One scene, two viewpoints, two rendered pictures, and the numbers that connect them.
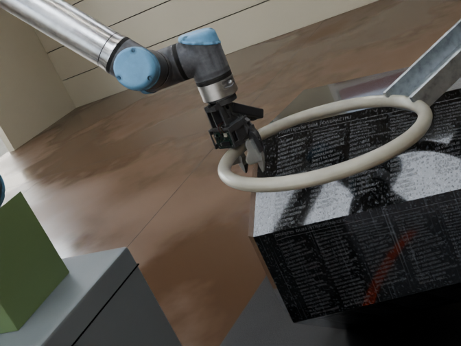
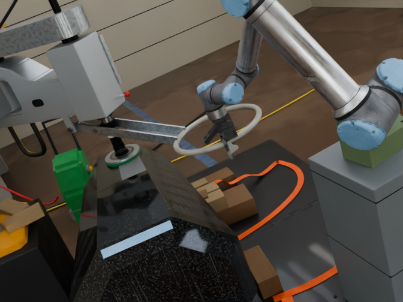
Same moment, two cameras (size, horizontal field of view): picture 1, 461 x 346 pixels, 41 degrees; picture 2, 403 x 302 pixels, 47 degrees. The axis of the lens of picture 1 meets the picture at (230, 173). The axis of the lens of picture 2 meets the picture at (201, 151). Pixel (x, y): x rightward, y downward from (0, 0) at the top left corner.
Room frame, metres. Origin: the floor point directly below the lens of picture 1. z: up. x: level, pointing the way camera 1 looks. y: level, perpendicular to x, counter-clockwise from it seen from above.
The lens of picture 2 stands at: (3.04, 1.17, 1.86)
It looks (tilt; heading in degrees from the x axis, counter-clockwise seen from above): 25 degrees down; 222
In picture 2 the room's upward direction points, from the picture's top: 20 degrees counter-clockwise
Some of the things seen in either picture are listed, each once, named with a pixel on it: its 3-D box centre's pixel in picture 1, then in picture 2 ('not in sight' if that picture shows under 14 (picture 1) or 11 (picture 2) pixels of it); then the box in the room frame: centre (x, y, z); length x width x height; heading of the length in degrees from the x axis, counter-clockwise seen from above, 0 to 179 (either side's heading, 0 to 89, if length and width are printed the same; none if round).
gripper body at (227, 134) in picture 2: (228, 121); (224, 127); (1.46, -0.05, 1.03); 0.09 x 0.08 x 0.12; 131
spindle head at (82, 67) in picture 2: not in sight; (77, 81); (1.44, -0.93, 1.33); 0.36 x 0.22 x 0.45; 101
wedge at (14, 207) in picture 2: not in sight; (11, 207); (1.93, -1.35, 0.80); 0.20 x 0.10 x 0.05; 90
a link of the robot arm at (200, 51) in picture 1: (204, 55); (210, 95); (1.47, -0.06, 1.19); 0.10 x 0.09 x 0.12; 77
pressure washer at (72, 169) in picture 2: not in sight; (72, 170); (1.02, -2.07, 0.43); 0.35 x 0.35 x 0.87; 37
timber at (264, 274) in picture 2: not in sight; (261, 271); (1.42, -0.16, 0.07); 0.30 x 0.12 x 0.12; 48
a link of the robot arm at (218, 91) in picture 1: (219, 88); (216, 112); (1.47, -0.06, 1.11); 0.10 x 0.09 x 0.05; 41
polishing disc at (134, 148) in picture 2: not in sight; (122, 153); (1.43, -0.86, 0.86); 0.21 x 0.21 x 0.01
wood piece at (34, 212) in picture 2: not in sight; (24, 217); (2.01, -1.12, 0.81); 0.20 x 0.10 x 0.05; 150
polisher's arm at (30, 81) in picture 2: not in sight; (39, 92); (1.49, -1.24, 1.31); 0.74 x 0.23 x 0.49; 101
